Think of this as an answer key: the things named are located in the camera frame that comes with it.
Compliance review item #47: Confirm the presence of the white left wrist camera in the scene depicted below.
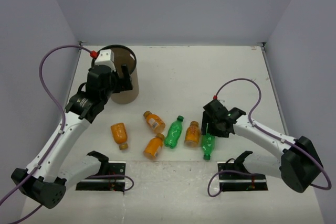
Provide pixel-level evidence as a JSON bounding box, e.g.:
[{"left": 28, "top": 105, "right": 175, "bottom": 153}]
[{"left": 94, "top": 49, "right": 114, "bottom": 68}]

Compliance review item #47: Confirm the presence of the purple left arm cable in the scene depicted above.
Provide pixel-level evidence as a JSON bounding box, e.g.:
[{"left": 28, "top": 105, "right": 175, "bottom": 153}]
[{"left": 0, "top": 45, "right": 98, "bottom": 222}]

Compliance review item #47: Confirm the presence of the orange bottle yellow cap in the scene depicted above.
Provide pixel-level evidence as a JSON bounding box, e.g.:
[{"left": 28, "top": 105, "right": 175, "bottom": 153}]
[{"left": 110, "top": 123, "right": 128, "bottom": 151}]

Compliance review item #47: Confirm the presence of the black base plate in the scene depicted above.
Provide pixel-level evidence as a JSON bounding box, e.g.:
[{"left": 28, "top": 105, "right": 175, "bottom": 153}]
[
  {"left": 75, "top": 161, "right": 126, "bottom": 192},
  {"left": 217, "top": 159, "right": 268, "bottom": 192}
]

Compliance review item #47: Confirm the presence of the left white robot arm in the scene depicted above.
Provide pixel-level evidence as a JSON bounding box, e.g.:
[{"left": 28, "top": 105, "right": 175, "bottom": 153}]
[{"left": 11, "top": 65, "right": 133, "bottom": 209}]

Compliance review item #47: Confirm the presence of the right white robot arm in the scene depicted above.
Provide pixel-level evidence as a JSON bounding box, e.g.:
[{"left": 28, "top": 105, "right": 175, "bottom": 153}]
[{"left": 202, "top": 99, "right": 323, "bottom": 193}]

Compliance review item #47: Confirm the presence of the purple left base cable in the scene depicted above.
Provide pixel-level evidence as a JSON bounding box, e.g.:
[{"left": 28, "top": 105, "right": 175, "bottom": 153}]
[{"left": 107, "top": 175, "right": 134, "bottom": 191}]

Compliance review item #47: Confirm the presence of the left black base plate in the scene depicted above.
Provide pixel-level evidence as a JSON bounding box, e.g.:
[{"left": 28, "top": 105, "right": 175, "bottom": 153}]
[{"left": 75, "top": 161, "right": 126, "bottom": 192}]

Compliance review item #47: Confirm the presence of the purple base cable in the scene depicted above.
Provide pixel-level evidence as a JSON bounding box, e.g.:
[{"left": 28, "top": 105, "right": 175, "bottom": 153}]
[
  {"left": 107, "top": 175, "right": 134, "bottom": 191},
  {"left": 207, "top": 169, "right": 255, "bottom": 197}
]

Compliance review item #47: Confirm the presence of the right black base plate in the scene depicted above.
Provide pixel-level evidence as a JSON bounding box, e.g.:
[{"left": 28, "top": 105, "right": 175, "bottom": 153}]
[{"left": 217, "top": 159, "right": 268, "bottom": 192}]

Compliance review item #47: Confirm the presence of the orange bottle floral label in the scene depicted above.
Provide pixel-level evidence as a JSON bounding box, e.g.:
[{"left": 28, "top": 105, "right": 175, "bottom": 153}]
[{"left": 184, "top": 121, "right": 200, "bottom": 148}]

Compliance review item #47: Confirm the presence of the tan cylindrical bin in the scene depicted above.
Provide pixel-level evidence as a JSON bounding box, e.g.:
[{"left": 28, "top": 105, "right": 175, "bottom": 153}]
[{"left": 91, "top": 45, "right": 139, "bottom": 104}]

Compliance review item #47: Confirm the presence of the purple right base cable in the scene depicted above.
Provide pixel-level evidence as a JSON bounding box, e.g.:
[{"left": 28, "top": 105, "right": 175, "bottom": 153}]
[{"left": 207, "top": 169, "right": 255, "bottom": 197}]

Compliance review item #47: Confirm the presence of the orange juice bottle barcode label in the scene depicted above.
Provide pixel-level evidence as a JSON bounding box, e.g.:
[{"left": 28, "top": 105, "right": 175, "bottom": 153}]
[{"left": 143, "top": 111, "right": 166, "bottom": 133}]

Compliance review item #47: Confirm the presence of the green plastic bottle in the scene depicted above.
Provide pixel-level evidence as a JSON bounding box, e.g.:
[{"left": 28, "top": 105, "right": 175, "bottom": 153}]
[
  {"left": 201, "top": 134, "right": 216, "bottom": 161},
  {"left": 164, "top": 115, "right": 184, "bottom": 149}
]

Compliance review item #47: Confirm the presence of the plain orange juice bottle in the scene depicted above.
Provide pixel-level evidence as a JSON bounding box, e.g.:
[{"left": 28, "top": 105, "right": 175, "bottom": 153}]
[{"left": 143, "top": 133, "right": 164, "bottom": 160}]

